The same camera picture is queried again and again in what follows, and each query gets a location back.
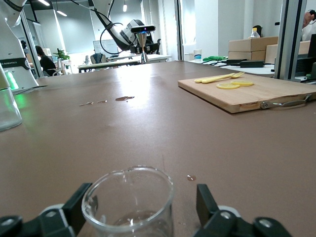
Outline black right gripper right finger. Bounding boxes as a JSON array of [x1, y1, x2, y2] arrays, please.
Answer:
[[192, 184, 293, 237]]

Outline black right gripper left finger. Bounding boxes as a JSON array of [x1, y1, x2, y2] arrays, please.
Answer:
[[0, 182, 93, 237]]

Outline steel double jigger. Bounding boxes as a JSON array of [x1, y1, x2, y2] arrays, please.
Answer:
[[136, 33, 150, 64]]

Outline clear glass measuring cup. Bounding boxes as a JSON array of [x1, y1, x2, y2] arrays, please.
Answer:
[[81, 165, 176, 237]]

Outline long white desk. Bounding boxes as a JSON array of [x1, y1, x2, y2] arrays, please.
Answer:
[[78, 54, 172, 74]]

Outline white board panel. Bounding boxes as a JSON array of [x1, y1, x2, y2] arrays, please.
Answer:
[[93, 39, 119, 56]]

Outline potted green plant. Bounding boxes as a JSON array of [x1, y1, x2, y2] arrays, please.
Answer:
[[53, 48, 71, 61]]

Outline brown table cover sheet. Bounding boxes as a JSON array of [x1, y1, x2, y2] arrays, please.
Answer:
[[0, 60, 316, 237]]

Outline yellow lemon slice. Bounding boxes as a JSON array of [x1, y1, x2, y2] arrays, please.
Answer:
[[216, 82, 240, 90], [231, 80, 254, 87]]

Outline yellow plastic fork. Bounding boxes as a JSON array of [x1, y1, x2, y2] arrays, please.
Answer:
[[194, 71, 245, 84]]

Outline seated person dark clothes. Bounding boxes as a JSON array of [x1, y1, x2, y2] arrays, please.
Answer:
[[35, 45, 57, 76]]

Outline flat cardboard box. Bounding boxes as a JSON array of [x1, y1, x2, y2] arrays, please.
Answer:
[[228, 50, 267, 61]]

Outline large cardboard box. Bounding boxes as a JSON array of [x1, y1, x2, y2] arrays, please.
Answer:
[[228, 36, 278, 52]]

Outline black power adapter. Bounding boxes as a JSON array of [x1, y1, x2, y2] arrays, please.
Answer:
[[239, 60, 265, 69]]

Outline plastic bottle yellow cap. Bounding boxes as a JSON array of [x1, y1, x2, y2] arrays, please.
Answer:
[[248, 27, 261, 39]]

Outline wooden cutting board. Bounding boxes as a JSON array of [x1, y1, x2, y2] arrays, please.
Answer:
[[177, 74, 312, 114]]

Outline green sleeved glass bottle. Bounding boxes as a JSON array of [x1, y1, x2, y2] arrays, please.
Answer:
[[0, 66, 23, 132]]

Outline pale cardboard box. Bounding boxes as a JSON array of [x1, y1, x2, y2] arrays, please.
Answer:
[[266, 40, 312, 64]]

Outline person in white shirt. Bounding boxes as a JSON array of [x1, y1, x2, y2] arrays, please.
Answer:
[[302, 9, 316, 41]]

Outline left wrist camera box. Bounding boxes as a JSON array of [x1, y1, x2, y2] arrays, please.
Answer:
[[130, 24, 157, 35]]

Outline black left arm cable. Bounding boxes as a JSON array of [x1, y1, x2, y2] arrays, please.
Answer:
[[70, 0, 124, 55]]

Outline green rope bundle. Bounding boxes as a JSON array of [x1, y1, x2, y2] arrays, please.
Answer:
[[202, 55, 228, 62]]

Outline aluminium frame post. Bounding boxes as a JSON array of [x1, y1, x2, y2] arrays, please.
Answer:
[[274, 0, 308, 80]]

